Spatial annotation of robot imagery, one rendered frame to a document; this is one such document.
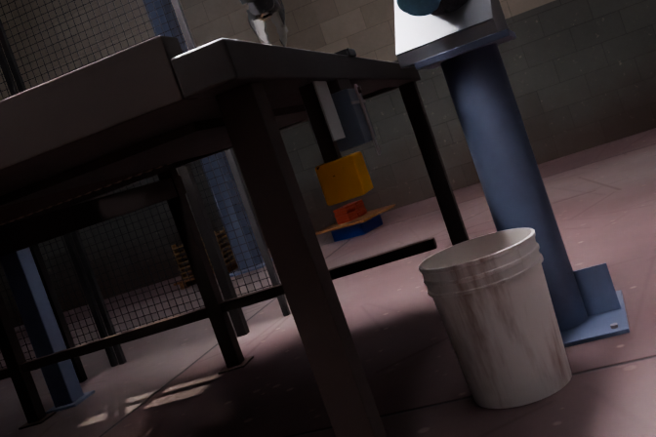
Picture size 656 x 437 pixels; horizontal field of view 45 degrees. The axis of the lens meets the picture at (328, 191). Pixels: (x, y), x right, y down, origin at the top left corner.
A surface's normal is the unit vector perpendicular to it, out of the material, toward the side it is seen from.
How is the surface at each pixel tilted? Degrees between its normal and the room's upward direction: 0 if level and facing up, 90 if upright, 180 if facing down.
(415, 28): 44
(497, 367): 93
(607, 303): 90
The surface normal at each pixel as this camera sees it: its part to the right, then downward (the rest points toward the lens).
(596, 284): -0.29, 0.15
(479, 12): -0.49, -0.55
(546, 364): 0.45, -0.05
